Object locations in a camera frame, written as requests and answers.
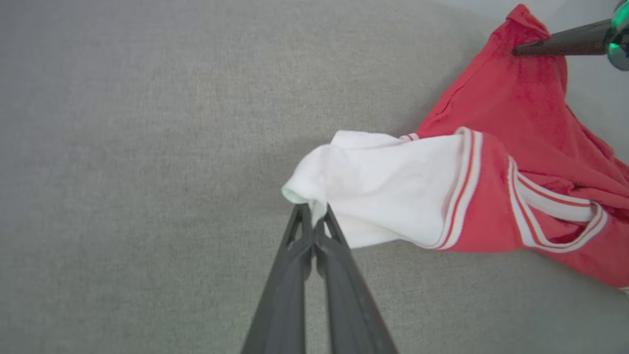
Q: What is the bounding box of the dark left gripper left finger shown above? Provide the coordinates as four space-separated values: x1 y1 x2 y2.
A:
241 204 314 354

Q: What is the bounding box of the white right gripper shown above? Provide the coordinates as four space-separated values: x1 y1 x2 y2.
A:
512 0 629 72

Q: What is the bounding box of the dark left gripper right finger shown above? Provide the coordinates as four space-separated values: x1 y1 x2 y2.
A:
314 206 399 354

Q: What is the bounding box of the red and white garment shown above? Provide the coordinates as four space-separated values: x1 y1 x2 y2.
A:
282 4 629 295

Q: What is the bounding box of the grey fabric sofa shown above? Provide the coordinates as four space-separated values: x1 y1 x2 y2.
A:
0 0 629 354

